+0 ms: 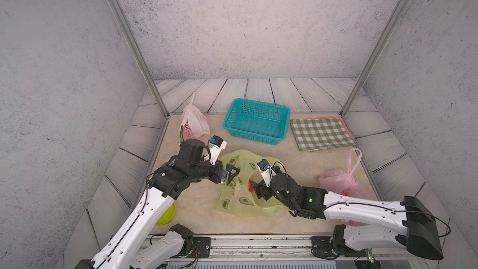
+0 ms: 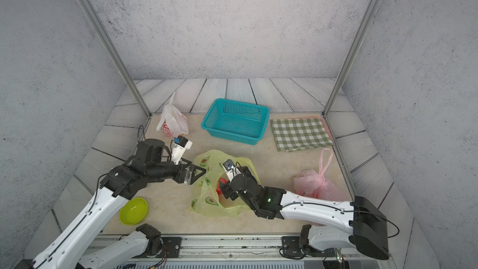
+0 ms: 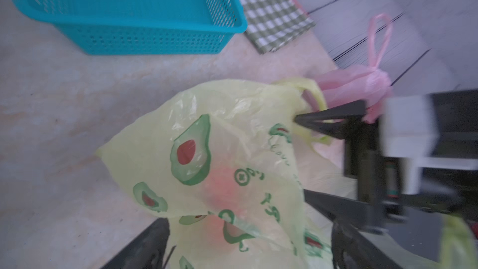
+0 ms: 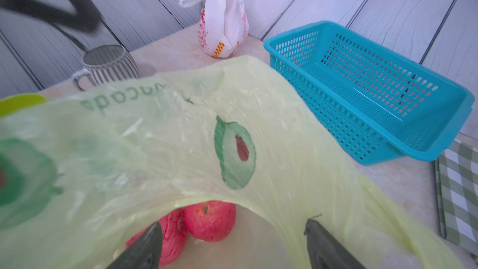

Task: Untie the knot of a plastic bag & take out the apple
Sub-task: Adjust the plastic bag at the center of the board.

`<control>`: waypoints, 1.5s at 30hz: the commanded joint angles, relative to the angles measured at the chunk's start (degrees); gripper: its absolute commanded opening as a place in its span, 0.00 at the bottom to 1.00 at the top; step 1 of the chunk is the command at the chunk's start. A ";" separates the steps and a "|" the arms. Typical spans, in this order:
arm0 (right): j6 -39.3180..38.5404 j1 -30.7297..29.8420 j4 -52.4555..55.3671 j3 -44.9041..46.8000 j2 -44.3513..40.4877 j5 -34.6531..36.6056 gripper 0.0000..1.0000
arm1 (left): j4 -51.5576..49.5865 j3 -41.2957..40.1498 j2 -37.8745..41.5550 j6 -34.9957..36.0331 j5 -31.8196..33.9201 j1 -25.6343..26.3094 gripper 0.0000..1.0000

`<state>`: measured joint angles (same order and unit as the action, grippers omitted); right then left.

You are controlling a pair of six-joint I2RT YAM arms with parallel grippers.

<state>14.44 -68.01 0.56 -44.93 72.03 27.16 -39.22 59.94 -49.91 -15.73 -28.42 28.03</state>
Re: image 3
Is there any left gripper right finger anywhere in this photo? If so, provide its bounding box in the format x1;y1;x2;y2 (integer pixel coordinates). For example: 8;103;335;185
331;219;402;269

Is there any green checkered cloth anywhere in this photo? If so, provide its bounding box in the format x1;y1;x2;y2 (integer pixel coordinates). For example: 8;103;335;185
240;0;316;54

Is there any red apple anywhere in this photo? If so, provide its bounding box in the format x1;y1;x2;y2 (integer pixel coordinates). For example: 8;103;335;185
204;165;254;252

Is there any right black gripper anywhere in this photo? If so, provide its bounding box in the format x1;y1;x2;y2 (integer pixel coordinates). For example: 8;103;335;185
294;100;478;232

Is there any pink strawberry plastic bag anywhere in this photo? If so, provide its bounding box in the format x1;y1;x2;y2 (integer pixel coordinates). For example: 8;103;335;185
314;14;393;124

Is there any teal plastic basket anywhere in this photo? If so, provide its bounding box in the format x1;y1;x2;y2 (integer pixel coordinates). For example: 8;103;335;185
12;0;247;56

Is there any yellow-green avocado plastic bag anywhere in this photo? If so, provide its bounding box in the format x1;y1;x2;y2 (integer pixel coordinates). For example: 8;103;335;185
97;78;356;269

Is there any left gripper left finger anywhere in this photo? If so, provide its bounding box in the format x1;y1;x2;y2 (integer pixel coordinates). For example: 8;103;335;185
102;218;170;269

